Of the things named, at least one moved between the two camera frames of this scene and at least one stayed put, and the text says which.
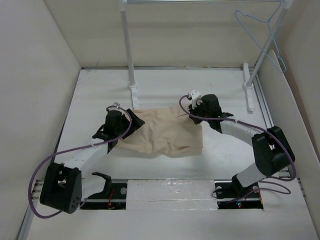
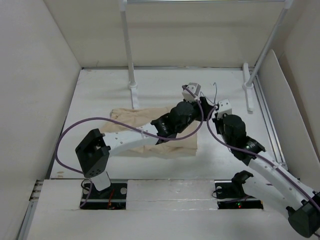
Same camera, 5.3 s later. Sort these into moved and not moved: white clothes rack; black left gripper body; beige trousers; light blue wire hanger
Moved: light blue wire hanger; black left gripper body
Not moved: beige trousers; white clothes rack
